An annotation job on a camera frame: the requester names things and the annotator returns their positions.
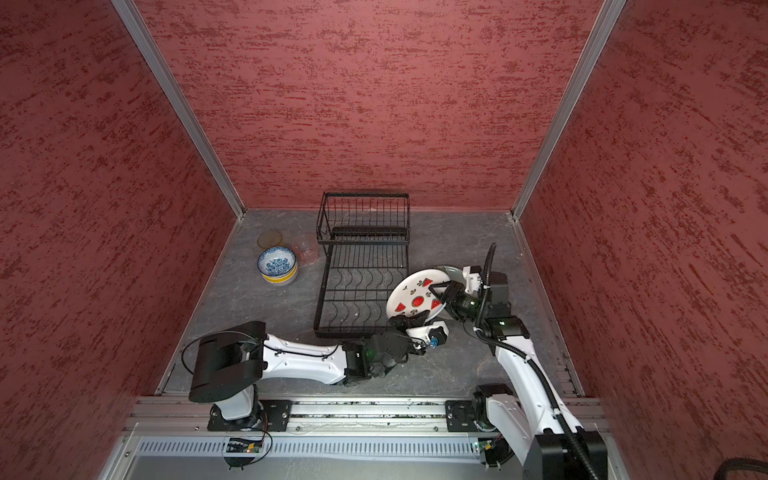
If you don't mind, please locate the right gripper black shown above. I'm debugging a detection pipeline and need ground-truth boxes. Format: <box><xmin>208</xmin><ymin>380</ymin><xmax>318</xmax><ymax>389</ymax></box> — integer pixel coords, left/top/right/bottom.
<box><xmin>428</xmin><ymin>279</ymin><xmax>489</xmax><ymax>321</ymax></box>

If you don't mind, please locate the white floral plate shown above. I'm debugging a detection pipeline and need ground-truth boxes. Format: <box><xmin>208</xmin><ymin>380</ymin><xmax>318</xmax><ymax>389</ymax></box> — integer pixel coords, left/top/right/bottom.
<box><xmin>386</xmin><ymin>269</ymin><xmax>450</xmax><ymax>320</ymax></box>

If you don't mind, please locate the pale pink bowl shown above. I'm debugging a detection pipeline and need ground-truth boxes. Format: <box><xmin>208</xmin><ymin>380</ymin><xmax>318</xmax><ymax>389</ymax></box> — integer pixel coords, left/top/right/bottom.
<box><xmin>264</xmin><ymin>277</ymin><xmax>297</xmax><ymax>286</ymax></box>

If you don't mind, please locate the pink transparent cup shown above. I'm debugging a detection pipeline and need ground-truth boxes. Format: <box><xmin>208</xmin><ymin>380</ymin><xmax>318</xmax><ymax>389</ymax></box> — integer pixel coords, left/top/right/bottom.
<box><xmin>291</xmin><ymin>233</ymin><xmax>319</xmax><ymax>266</ymax></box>

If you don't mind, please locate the yellow bowl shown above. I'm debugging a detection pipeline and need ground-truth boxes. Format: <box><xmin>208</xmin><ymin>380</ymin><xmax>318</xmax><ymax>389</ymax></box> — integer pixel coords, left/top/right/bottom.
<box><xmin>263</xmin><ymin>268</ymin><xmax>298</xmax><ymax>281</ymax></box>

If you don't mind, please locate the white blue floral bowl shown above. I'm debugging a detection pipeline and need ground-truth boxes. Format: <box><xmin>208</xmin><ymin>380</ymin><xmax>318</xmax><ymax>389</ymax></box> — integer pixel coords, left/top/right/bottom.
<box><xmin>257</xmin><ymin>246</ymin><xmax>297</xmax><ymax>277</ymax></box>

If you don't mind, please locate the amber transparent cup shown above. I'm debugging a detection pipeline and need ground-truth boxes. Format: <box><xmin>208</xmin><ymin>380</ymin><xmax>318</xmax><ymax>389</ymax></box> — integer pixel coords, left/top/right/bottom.
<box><xmin>257</xmin><ymin>230</ymin><xmax>283</xmax><ymax>251</ymax></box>

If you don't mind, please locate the pale green plate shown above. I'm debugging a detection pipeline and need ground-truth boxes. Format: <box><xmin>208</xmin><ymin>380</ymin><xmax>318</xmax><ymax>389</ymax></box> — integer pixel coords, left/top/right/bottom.
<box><xmin>436</xmin><ymin>265</ymin><xmax>464</xmax><ymax>283</ymax></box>

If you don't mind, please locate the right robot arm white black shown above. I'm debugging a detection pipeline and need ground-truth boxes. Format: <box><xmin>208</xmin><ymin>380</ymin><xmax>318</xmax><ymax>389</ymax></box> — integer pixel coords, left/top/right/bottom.
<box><xmin>428</xmin><ymin>272</ymin><xmax>608</xmax><ymax>479</ymax></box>

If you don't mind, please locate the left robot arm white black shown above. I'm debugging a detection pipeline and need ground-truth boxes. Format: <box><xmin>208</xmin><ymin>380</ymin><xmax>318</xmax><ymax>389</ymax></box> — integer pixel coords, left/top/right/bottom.
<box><xmin>188</xmin><ymin>314</ymin><xmax>447</xmax><ymax>431</ymax></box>

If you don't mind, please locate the right circuit board connector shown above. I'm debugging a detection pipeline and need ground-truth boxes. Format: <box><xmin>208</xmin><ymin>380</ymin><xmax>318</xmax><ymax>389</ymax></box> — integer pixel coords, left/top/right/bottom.
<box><xmin>473</xmin><ymin>436</ymin><xmax>514</xmax><ymax>470</ymax></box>

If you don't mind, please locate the circuit board connector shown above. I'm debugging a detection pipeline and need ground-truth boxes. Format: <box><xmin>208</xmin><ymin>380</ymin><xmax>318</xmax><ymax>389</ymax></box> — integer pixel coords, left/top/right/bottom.
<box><xmin>473</xmin><ymin>436</ymin><xmax>514</xmax><ymax>470</ymax></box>
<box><xmin>223</xmin><ymin>438</ymin><xmax>268</xmax><ymax>470</ymax></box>

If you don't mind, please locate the left circuit board connector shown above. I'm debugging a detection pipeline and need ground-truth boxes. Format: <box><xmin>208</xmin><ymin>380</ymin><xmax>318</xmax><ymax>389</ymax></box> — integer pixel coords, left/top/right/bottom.
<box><xmin>223</xmin><ymin>438</ymin><xmax>268</xmax><ymax>470</ymax></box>

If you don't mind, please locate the right corner aluminium profile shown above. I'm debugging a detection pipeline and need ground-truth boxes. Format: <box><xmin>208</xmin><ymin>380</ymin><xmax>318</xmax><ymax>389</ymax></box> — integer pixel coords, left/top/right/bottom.
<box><xmin>511</xmin><ymin>0</ymin><xmax>626</xmax><ymax>222</ymax></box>

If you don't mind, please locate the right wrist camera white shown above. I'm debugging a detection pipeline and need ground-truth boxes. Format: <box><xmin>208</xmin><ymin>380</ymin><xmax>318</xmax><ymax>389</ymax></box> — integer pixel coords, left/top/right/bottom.
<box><xmin>462</xmin><ymin>266</ymin><xmax>483</xmax><ymax>296</ymax></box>

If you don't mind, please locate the black wire dish rack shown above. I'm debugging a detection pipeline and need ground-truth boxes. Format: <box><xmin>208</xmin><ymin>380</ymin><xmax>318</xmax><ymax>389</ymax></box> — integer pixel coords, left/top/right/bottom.
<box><xmin>313</xmin><ymin>192</ymin><xmax>410</xmax><ymax>339</ymax></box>

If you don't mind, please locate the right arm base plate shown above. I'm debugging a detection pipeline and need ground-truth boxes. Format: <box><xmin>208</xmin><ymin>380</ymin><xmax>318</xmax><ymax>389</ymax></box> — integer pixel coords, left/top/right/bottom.
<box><xmin>445</xmin><ymin>400</ymin><xmax>495</xmax><ymax>433</ymax></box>

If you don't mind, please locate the white slotted cable duct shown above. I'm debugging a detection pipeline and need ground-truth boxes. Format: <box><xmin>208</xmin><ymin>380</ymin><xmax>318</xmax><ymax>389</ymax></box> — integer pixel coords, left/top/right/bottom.
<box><xmin>136</xmin><ymin>436</ymin><xmax>480</xmax><ymax>463</ymax></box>

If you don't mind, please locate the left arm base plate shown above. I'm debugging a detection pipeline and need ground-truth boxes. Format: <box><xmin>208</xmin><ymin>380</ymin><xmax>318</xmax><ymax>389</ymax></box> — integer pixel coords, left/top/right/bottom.
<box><xmin>207</xmin><ymin>399</ymin><xmax>293</xmax><ymax>433</ymax></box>

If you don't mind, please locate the black corrugated cable hose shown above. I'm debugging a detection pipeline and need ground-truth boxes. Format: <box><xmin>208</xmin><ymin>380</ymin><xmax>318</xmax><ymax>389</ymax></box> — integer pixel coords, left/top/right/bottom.
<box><xmin>473</xmin><ymin>242</ymin><xmax>601</xmax><ymax>480</ymax></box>

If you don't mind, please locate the aluminium rail front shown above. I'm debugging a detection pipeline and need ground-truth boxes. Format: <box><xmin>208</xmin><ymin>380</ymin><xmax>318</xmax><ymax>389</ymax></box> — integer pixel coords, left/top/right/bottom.
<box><xmin>122</xmin><ymin>395</ymin><xmax>612</xmax><ymax>437</ymax></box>

